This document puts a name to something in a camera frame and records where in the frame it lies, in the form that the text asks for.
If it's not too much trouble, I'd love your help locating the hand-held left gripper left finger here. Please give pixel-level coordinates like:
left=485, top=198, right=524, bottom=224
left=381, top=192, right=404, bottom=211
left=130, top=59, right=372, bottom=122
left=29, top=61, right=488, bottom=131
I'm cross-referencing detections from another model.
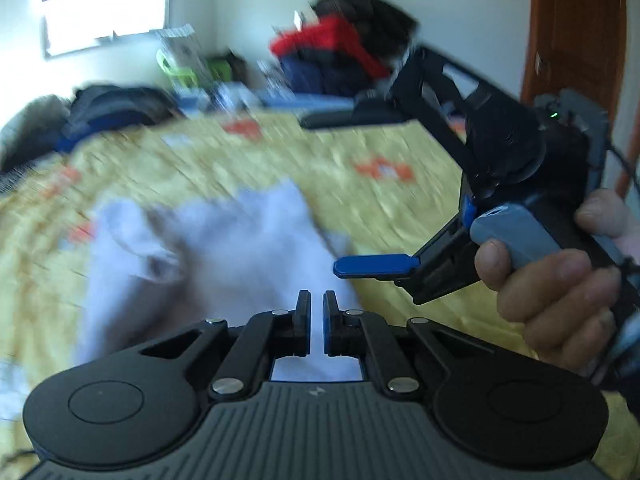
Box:
left=140, top=290, right=313, bottom=402

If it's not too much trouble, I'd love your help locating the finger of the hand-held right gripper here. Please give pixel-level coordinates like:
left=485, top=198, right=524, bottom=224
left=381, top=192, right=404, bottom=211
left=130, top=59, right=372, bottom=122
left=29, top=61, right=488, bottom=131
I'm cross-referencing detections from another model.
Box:
left=299, top=45, right=518, bottom=158
left=334, top=212, right=482, bottom=307

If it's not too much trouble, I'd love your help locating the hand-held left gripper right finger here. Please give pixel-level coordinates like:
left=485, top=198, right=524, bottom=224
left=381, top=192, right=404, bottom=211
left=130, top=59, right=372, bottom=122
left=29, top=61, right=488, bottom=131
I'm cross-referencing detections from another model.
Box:
left=322, top=290, right=493, bottom=402

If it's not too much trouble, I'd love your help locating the white small shirt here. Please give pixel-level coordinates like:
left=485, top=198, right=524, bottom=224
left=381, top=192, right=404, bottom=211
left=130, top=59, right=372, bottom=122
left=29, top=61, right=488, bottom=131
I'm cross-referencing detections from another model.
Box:
left=75, top=180, right=366, bottom=386

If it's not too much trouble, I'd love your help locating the stack of folded dark clothes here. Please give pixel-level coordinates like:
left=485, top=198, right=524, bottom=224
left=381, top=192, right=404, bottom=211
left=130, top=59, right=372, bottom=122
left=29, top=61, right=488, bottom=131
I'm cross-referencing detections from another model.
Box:
left=54, top=84, right=187, bottom=154

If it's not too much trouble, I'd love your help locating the person's right hand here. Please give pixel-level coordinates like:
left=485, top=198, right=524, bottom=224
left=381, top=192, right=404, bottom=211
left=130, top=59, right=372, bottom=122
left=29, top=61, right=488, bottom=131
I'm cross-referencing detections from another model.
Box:
left=474, top=189, right=640, bottom=377

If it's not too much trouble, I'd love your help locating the navy jacket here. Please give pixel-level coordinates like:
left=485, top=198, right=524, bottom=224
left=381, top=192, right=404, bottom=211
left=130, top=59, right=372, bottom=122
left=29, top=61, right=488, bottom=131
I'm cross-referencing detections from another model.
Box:
left=277, top=55, right=362, bottom=97

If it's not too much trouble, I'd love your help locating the yellow printed blanket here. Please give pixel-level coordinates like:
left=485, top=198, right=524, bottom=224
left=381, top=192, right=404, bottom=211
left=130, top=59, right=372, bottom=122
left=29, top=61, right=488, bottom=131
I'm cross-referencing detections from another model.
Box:
left=0, top=109, right=621, bottom=480

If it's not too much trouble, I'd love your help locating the red jacket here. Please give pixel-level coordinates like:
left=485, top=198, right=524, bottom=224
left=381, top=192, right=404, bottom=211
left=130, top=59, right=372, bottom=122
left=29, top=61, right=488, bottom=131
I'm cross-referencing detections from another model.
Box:
left=269, top=16, right=391, bottom=82

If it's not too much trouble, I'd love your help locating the black jacket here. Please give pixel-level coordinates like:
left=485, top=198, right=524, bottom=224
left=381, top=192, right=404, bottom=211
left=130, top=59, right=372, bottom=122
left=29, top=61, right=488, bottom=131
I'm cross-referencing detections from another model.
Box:
left=310, top=0, right=422, bottom=62

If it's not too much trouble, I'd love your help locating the wooden door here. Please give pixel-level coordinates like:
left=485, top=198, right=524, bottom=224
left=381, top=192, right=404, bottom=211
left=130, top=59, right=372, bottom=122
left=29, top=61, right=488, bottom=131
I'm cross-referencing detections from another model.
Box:
left=520, top=0, right=629, bottom=197

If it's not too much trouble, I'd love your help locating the green plastic stool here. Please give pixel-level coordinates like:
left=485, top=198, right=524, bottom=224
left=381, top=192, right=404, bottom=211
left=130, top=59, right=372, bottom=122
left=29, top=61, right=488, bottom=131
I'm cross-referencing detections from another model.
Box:
left=156, top=47, right=201, bottom=89

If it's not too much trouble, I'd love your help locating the window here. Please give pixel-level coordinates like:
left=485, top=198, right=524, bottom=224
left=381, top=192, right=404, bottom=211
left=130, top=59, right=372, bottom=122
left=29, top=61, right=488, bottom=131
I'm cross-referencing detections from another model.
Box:
left=40, top=0, right=171, bottom=59

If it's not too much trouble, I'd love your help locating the pile of black garments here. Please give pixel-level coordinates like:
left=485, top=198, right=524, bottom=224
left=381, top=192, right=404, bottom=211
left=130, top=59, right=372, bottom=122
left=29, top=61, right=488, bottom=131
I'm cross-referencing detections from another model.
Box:
left=0, top=94, right=72, bottom=177

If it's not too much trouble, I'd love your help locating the black cable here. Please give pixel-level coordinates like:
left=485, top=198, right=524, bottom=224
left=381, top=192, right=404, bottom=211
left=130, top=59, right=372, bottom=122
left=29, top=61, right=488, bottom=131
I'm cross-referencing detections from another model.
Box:
left=606, top=142, right=640, bottom=198

